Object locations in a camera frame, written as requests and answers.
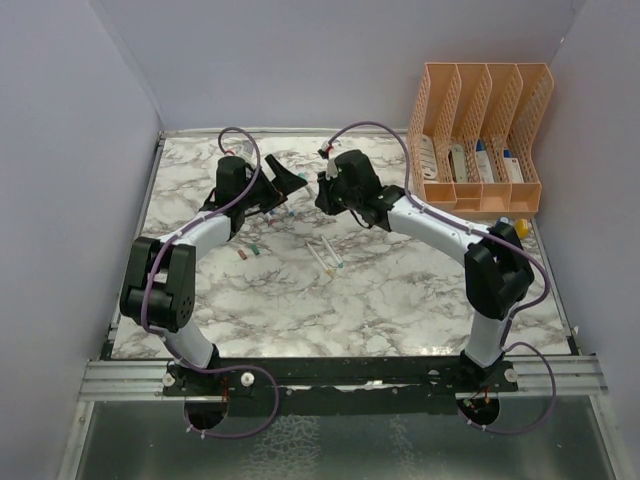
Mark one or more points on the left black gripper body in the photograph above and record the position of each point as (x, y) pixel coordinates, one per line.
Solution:
(263, 194)

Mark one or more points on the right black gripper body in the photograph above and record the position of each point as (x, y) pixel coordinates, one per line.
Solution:
(342, 198)

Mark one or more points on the green cap marker pen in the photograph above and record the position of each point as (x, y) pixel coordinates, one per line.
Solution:
(334, 255)

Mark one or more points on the brown cap marker pen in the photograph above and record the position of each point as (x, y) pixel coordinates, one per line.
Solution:
(325, 267)

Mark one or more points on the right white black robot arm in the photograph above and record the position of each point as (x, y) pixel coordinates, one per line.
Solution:
(497, 274)

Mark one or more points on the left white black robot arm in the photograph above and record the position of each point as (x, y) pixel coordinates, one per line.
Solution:
(158, 290)

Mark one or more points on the blue cap marker pen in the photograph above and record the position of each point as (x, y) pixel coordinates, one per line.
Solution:
(290, 212)

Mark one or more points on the white booklet in organizer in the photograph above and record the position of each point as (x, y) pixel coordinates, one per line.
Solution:
(428, 160)

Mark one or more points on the orange plastic file organizer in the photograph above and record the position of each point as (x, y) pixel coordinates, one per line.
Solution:
(471, 135)

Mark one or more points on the white blue box in organizer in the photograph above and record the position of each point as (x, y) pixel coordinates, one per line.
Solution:
(483, 163)

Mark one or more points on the white red box in organizer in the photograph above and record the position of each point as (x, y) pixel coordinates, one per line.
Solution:
(512, 167)

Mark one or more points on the yellow small bottle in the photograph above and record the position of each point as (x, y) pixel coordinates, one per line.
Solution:
(522, 228)

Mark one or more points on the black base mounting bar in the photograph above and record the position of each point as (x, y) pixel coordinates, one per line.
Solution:
(439, 374)

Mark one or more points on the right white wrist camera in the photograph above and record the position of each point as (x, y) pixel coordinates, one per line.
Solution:
(331, 170)

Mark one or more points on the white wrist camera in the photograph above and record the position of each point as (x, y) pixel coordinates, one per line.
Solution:
(331, 170)
(247, 151)

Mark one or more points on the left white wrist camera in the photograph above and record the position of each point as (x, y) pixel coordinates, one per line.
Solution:
(247, 151)

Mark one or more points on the aluminium frame rail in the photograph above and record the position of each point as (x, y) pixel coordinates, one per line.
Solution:
(142, 380)

